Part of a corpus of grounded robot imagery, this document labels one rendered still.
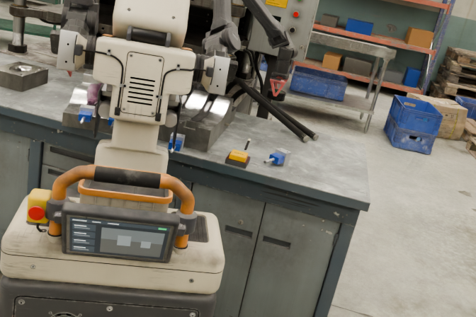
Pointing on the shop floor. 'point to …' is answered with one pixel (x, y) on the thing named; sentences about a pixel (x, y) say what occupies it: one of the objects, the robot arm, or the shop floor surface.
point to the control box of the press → (290, 20)
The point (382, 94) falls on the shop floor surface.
